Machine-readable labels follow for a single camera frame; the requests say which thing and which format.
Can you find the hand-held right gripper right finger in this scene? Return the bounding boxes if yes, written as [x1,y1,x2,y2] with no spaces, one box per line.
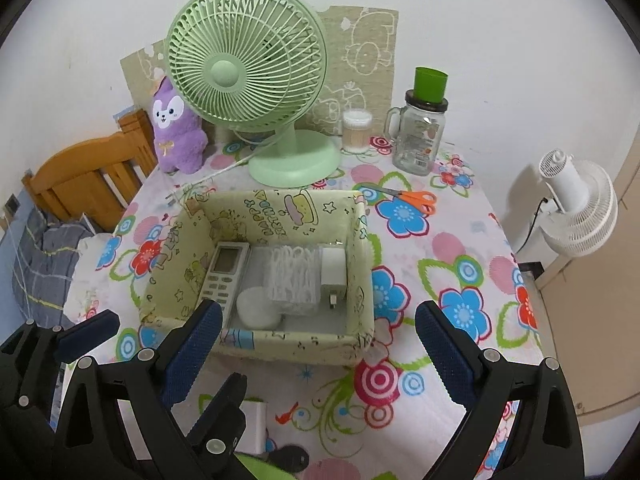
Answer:
[415,301,586,480]

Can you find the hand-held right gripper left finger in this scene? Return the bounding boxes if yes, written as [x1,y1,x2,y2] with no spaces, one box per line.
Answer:
[52,300,223,480]

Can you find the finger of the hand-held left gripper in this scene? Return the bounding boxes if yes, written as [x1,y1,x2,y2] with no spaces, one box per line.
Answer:
[0,310,121,421]
[182,372,248,480]

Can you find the large white charger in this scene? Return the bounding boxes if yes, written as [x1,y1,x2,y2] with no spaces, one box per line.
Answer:
[240,399,266,456]

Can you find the green case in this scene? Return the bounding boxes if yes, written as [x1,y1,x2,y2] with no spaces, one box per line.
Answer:
[232,452,286,480]

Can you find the black key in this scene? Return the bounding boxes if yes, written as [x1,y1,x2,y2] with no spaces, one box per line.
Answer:
[267,446,308,473]

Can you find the white round compact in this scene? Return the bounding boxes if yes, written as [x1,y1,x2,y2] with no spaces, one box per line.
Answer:
[236,287,281,330]

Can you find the white remote control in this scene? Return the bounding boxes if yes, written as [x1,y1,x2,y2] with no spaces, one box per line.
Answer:
[197,242,250,311]

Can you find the clear plastic box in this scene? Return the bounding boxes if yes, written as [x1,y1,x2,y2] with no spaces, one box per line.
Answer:
[267,244,323,317]

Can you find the small white charger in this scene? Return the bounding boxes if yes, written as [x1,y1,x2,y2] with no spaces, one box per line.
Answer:
[320,247,347,310]

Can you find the cartoon fabric storage box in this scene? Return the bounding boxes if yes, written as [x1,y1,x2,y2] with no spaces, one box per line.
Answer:
[138,189,376,366]

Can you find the plaid blanket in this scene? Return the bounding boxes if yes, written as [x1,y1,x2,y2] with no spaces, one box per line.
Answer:
[0,207,101,331]

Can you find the beige door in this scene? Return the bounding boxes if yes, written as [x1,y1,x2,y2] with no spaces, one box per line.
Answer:
[537,125,640,416]

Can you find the white standing fan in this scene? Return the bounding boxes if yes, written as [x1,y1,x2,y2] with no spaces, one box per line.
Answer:
[517,148,619,281]

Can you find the glass jar mug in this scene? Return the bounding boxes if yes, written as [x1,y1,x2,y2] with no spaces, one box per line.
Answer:
[384,102,448,176]

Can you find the purple plush toy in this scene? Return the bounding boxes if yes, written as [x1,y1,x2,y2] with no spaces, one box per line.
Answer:
[151,77,208,175]

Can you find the cotton swab jar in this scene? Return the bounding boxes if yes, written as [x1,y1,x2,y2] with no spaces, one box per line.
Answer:
[341,109,373,153]

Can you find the green plastic cup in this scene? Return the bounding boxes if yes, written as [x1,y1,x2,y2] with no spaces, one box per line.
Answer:
[412,66,449,103]

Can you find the green desk fan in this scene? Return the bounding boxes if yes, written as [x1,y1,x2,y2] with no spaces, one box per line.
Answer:
[164,0,342,190]

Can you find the orange handled scissors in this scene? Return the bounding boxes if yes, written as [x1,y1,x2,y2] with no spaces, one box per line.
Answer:
[359,182,437,215]

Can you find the black fan cable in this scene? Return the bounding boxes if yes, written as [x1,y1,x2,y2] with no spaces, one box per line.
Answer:
[512,197,551,253]

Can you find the white fan cable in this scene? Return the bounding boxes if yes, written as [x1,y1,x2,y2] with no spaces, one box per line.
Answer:
[170,152,261,196]

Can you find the beige cartoon wall poster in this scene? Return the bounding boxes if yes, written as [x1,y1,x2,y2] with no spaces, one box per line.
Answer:
[120,6,400,138]

